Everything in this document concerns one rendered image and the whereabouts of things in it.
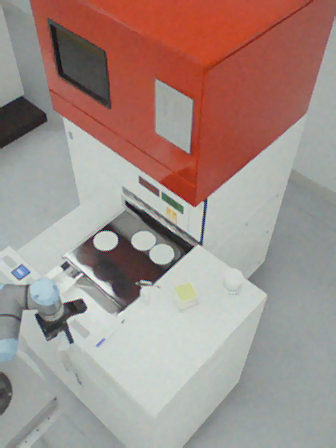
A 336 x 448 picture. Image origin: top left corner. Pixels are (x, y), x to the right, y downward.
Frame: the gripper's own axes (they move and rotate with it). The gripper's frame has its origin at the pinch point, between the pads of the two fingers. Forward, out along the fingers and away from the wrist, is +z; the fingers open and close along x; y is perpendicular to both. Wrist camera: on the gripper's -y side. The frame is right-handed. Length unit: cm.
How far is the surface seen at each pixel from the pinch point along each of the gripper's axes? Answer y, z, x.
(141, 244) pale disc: -45, 15, -26
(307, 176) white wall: -200, 100, -61
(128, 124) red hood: -50, -36, -44
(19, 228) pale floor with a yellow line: -13, 113, -131
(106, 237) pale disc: -34, 16, -37
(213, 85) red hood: -63, -69, -16
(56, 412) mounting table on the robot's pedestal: 14.3, 19.7, 16.4
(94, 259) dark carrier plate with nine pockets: -24.7, 15.4, -29.5
